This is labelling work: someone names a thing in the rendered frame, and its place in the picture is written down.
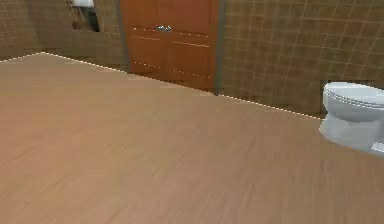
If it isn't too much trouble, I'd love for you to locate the brown wooden room door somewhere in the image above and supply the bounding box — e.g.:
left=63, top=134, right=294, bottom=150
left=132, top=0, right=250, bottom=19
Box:
left=119, top=0, right=221, bottom=91

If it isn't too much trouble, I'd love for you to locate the white toilet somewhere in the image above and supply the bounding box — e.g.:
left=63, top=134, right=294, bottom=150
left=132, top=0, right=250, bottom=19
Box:
left=318, top=81, right=384, bottom=157

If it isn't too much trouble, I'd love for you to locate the white wall fixture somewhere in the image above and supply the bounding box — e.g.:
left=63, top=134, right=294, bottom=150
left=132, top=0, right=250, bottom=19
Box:
left=68, top=0, right=101, bottom=33

